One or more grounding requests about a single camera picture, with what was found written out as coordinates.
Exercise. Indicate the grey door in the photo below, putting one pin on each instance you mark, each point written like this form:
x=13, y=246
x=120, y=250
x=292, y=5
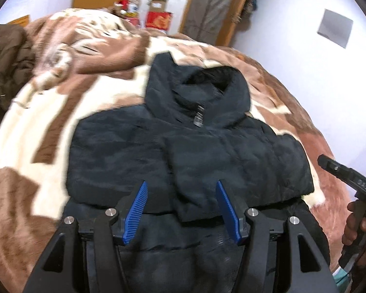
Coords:
x=212, y=6

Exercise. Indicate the cardboard box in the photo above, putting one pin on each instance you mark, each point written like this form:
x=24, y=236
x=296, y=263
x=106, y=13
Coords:
x=156, y=5

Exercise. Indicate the white container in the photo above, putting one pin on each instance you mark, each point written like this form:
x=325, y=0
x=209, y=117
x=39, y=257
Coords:
x=135, y=5

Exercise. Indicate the brown and cream printed blanket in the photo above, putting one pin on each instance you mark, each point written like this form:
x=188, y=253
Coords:
x=88, y=76

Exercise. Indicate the orange wooden furniture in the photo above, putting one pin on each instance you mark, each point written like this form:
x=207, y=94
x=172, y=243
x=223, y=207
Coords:
x=19, y=20

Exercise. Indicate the grey wall panel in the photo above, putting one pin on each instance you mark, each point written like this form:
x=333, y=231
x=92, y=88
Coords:
x=335, y=28

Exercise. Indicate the small red box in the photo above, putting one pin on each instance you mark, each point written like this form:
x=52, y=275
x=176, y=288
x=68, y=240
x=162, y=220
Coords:
x=134, y=20

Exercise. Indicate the red gift box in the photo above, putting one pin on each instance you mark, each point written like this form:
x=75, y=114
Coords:
x=158, y=21

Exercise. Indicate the person's right hand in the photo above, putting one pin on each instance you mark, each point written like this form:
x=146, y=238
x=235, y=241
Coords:
x=352, y=230

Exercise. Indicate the hanging dark clothes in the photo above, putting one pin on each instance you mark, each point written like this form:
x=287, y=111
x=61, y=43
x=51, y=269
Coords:
x=250, y=4

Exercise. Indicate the wooden framed door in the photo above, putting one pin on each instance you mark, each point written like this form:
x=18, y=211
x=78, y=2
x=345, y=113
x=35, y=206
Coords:
x=187, y=9

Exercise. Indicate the black padded jacket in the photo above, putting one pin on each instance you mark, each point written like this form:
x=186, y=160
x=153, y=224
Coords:
x=183, y=146

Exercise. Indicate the brown padded jacket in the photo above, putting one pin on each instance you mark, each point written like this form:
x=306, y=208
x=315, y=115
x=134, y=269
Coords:
x=9, y=64

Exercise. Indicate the teddy bear with red hat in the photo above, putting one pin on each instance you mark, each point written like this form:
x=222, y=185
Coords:
x=121, y=6

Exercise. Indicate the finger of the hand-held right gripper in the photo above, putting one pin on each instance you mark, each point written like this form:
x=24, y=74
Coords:
x=338, y=169

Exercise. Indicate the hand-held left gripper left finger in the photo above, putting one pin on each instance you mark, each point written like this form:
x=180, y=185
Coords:
x=136, y=212

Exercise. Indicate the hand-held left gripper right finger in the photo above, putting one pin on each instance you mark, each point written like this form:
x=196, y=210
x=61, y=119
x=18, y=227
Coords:
x=228, y=212

